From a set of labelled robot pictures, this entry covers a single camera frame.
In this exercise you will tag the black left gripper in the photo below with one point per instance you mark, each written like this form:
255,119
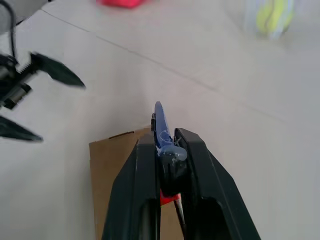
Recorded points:
12,82

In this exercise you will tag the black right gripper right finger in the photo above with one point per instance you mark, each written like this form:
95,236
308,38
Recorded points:
212,190

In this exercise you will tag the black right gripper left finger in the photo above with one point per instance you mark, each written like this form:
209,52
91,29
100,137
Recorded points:
136,190

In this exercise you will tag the brown cardboard box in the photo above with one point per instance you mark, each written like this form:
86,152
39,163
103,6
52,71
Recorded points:
105,175

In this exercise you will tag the blue pen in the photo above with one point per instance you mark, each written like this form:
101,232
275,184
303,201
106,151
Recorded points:
162,125

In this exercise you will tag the red tape strip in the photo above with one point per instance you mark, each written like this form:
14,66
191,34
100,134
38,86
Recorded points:
166,200

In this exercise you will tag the red fabric bag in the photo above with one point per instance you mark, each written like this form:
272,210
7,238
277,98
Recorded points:
120,3

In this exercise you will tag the yellow tennis ball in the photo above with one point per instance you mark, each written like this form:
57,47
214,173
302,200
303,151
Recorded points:
272,17

